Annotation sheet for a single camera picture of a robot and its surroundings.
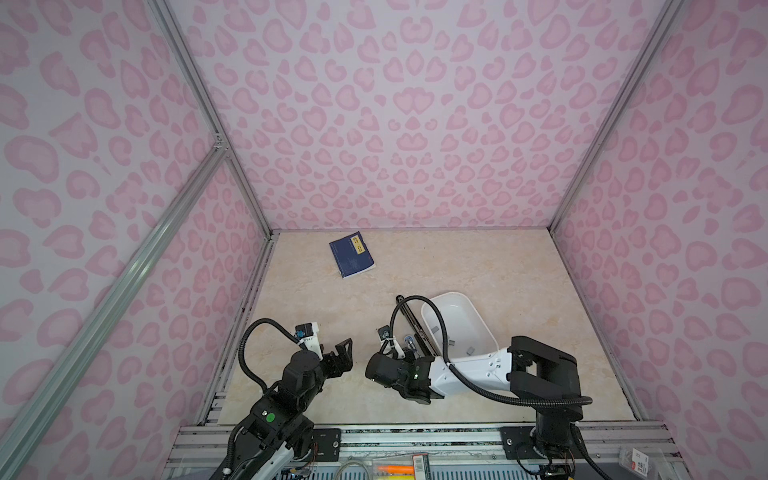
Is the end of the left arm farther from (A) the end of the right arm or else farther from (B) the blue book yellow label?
(B) the blue book yellow label

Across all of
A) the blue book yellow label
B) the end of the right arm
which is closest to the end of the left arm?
the end of the right arm

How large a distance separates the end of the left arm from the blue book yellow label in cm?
38

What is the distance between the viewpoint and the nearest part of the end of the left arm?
698mm

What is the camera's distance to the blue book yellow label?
109 cm
